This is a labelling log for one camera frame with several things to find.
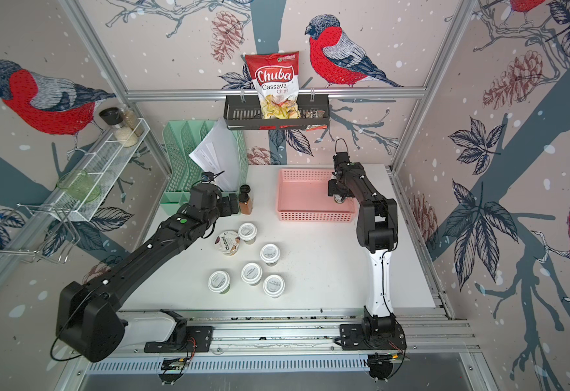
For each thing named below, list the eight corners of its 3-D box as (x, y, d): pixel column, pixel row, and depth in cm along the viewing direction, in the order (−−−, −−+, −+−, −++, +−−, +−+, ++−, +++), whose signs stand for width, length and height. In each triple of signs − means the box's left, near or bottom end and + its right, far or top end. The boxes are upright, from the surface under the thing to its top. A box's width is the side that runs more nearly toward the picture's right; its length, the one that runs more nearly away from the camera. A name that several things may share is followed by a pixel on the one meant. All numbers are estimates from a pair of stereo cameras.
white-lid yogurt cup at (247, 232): (239, 243, 95) (237, 237, 90) (242, 230, 99) (239, 222, 95) (256, 243, 95) (254, 236, 90) (257, 230, 99) (256, 222, 95)
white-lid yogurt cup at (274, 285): (263, 300, 82) (261, 294, 77) (265, 281, 86) (263, 274, 81) (285, 300, 82) (284, 294, 77) (285, 281, 86) (284, 274, 81)
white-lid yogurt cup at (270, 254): (261, 267, 90) (258, 259, 84) (262, 252, 94) (260, 243, 88) (280, 267, 90) (279, 259, 84) (280, 252, 94) (279, 243, 88)
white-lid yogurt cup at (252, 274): (243, 287, 85) (239, 281, 80) (245, 269, 89) (242, 262, 84) (262, 287, 85) (260, 281, 80) (263, 269, 89) (261, 262, 84)
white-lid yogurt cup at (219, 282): (210, 294, 82) (205, 289, 78) (214, 276, 86) (210, 270, 82) (230, 294, 82) (227, 289, 78) (233, 276, 86) (230, 270, 82)
